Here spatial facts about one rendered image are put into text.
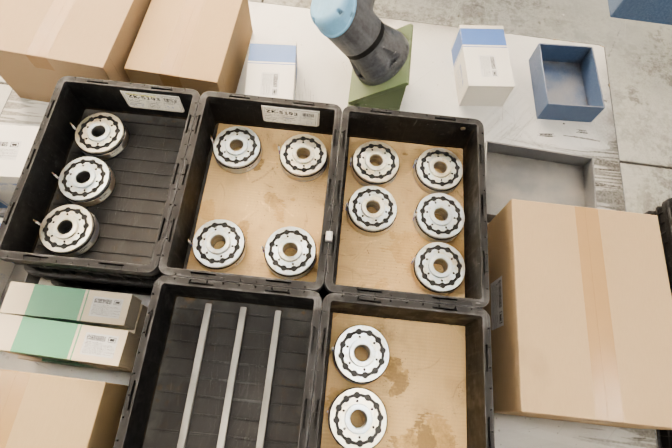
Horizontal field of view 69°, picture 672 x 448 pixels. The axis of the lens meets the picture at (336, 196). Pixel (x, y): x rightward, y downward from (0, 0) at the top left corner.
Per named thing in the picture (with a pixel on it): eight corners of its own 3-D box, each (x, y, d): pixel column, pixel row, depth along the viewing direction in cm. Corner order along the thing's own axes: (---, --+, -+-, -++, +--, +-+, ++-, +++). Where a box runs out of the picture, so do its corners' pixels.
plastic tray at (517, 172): (477, 220, 120) (483, 213, 115) (479, 149, 128) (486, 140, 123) (587, 238, 119) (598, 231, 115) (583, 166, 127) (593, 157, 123)
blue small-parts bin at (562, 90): (528, 59, 141) (538, 42, 134) (580, 63, 141) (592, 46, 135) (536, 119, 132) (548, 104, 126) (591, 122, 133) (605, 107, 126)
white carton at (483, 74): (450, 47, 141) (459, 24, 133) (491, 48, 142) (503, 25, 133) (458, 106, 133) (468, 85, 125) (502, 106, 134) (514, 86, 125)
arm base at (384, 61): (359, 48, 132) (337, 25, 125) (409, 24, 123) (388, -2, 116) (357, 93, 125) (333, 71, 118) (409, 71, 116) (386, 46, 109)
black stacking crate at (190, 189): (212, 121, 115) (202, 92, 104) (338, 134, 115) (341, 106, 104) (174, 288, 99) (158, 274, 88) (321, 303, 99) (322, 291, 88)
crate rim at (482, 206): (342, 110, 106) (343, 104, 104) (480, 125, 106) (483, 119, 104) (323, 294, 90) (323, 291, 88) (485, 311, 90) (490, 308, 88)
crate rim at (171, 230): (203, 96, 106) (201, 89, 104) (342, 110, 106) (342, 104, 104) (159, 277, 90) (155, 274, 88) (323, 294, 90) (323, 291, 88)
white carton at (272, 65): (253, 62, 136) (250, 39, 127) (297, 64, 136) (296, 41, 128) (247, 124, 128) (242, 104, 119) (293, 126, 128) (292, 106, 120)
